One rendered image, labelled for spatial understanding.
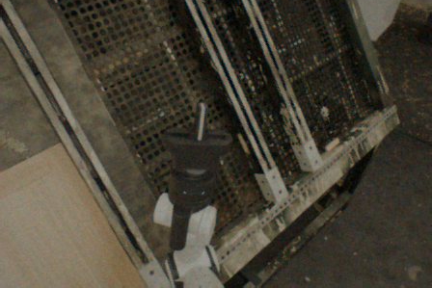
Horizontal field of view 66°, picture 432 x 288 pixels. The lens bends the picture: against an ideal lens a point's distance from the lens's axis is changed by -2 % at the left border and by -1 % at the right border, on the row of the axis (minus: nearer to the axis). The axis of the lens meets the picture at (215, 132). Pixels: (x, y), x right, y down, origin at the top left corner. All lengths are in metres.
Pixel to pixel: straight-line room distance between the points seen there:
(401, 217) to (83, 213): 2.13
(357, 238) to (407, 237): 0.33
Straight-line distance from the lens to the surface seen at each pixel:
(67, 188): 1.05
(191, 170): 0.61
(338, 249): 2.36
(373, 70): 1.84
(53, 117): 0.99
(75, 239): 1.08
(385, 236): 2.53
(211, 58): 1.18
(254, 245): 1.31
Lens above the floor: 2.01
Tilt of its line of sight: 45 degrees down
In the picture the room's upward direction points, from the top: straight up
